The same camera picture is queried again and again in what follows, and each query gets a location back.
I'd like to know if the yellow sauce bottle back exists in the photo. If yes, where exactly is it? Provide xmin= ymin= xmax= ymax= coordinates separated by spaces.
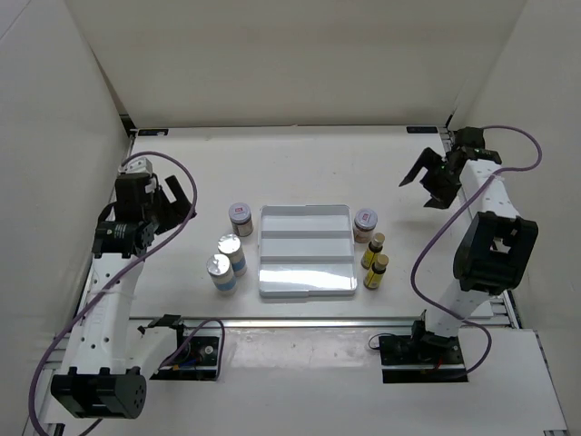
xmin=360 ymin=233 xmax=385 ymax=269

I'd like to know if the white compartment tray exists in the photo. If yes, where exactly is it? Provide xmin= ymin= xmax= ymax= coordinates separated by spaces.
xmin=258 ymin=204 xmax=358 ymax=299

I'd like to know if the yellow sauce bottle front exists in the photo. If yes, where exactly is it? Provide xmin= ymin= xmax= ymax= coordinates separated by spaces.
xmin=363 ymin=254 xmax=389 ymax=290

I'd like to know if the blue label left corner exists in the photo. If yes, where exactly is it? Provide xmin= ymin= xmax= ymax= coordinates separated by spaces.
xmin=137 ymin=129 xmax=169 ymax=137

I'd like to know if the aluminium front rail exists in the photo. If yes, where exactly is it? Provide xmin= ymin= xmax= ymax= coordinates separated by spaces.
xmin=126 ymin=315 xmax=426 ymax=329

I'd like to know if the silver-lidded shaker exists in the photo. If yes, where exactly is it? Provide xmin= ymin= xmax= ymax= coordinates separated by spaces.
xmin=206 ymin=253 xmax=237 ymax=295
xmin=217 ymin=233 xmax=247 ymax=277

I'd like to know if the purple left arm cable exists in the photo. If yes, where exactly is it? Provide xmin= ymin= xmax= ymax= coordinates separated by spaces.
xmin=27 ymin=151 xmax=200 ymax=435

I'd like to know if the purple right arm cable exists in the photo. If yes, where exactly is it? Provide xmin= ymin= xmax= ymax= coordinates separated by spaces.
xmin=409 ymin=124 xmax=545 ymax=378

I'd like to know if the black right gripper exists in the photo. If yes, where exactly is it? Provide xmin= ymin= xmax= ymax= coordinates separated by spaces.
xmin=399 ymin=147 xmax=461 ymax=210

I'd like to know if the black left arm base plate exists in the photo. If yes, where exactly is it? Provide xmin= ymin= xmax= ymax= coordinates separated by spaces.
xmin=151 ymin=322 xmax=225 ymax=382

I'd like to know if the yellow sauce bottle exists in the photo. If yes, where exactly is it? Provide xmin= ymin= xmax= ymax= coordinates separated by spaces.
xmin=360 ymin=233 xmax=385 ymax=269
xmin=363 ymin=254 xmax=389 ymax=290

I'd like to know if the silver-lidded shaker front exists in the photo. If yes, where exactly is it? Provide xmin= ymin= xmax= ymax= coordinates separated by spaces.
xmin=206 ymin=253 xmax=237 ymax=295

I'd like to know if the blue label right corner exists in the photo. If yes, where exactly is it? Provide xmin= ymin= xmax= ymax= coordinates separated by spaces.
xmin=406 ymin=126 xmax=438 ymax=134

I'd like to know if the blue label corner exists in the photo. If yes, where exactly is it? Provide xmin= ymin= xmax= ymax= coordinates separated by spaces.
xmin=406 ymin=126 xmax=438 ymax=134
xmin=137 ymin=129 xmax=169 ymax=137

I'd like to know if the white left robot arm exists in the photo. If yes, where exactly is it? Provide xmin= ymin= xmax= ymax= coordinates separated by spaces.
xmin=50 ymin=172 xmax=193 ymax=419

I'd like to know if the red-lidded jar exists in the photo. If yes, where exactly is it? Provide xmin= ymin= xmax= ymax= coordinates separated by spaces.
xmin=228 ymin=203 xmax=253 ymax=237
xmin=353 ymin=208 xmax=378 ymax=243

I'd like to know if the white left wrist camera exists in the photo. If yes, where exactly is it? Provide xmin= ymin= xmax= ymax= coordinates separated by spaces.
xmin=119 ymin=157 xmax=153 ymax=175

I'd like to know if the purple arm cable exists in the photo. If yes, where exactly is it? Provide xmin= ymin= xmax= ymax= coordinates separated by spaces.
xmin=409 ymin=124 xmax=545 ymax=378
xmin=27 ymin=151 xmax=200 ymax=435

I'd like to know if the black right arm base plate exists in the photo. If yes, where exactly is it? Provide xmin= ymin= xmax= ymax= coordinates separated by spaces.
xmin=368 ymin=332 xmax=468 ymax=384

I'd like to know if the silver-lidded shaker back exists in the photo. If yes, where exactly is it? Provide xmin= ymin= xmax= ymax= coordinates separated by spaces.
xmin=217 ymin=233 xmax=247 ymax=277

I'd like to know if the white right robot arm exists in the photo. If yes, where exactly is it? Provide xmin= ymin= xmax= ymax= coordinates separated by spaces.
xmin=402 ymin=127 xmax=538 ymax=363

